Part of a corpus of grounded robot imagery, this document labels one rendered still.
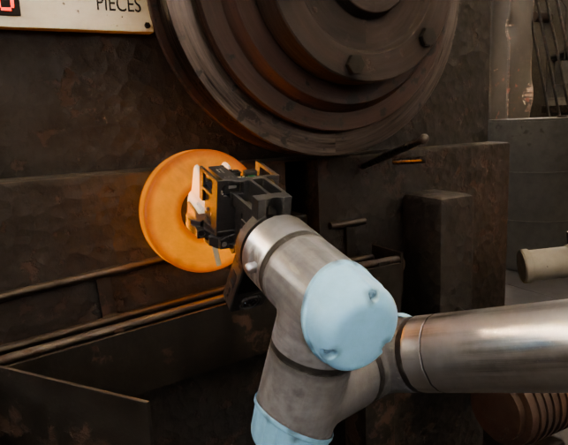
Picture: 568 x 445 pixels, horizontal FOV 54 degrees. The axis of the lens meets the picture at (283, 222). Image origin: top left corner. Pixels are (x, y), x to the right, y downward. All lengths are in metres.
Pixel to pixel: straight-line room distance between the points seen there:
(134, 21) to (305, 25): 0.26
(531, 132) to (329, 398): 3.02
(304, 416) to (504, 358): 0.17
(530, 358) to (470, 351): 0.05
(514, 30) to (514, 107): 0.60
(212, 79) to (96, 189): 0.21
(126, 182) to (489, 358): 0.51
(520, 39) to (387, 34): 4.36
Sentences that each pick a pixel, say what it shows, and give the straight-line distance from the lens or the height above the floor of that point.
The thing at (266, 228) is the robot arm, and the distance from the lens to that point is 0.51.
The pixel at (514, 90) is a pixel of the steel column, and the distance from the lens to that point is 5.04.
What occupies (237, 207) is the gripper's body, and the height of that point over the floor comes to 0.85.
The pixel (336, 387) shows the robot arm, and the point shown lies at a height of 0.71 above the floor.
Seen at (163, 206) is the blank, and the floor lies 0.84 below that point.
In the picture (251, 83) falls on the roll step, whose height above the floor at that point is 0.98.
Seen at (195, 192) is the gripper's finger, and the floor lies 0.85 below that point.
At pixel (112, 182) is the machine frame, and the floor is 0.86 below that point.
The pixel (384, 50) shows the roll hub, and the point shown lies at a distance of 0.75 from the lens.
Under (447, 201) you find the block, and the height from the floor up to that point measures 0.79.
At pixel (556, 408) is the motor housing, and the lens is 0.99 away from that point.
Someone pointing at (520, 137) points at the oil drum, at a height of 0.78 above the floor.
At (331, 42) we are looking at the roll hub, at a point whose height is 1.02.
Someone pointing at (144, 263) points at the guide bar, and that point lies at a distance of 0.79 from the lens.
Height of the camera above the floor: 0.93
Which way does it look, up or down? 10 degrees down
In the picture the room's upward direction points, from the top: 2 degrees counter-clockwise
